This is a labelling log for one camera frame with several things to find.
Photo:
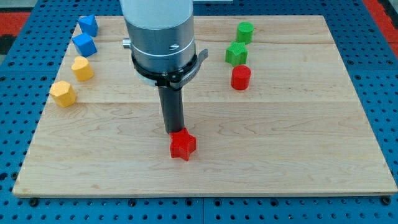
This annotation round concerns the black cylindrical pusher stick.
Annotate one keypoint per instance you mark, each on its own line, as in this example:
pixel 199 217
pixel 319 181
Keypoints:
pixel 172 109

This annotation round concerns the black clamp ring with lever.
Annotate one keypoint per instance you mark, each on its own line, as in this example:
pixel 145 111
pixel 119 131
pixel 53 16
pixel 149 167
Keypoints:
pixel 174 80

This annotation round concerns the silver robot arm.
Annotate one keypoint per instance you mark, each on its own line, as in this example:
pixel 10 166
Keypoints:
pixel 163 50

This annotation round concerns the red star block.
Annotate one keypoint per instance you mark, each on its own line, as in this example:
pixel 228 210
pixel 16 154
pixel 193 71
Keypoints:
pixel 182 144

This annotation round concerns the green star block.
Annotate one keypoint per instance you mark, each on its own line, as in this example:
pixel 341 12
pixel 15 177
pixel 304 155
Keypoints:
pixel 236 54

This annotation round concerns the red cylinder block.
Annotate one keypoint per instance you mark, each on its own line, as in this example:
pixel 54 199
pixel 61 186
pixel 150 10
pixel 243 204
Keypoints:
pixel 240 77

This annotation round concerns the green cylinder block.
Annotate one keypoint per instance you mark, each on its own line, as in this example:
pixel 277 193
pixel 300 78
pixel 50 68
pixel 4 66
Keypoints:
pixel 244 32

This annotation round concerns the yellow heart block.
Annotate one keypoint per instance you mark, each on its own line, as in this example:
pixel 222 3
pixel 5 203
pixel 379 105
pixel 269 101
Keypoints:
pixel 82 69

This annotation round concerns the blue cube block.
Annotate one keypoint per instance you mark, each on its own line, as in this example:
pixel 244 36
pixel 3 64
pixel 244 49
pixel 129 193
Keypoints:
pixel 84 45

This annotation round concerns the blue triangle block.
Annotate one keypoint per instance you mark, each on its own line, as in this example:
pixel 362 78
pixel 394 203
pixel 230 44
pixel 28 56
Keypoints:
pixel 88 24

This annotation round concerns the wooden board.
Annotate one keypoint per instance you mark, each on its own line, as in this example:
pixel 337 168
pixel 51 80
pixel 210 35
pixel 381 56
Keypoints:
pixel 298 130

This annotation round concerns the yellow hexagon block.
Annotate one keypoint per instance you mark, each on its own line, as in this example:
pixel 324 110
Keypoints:
pixel 63 93

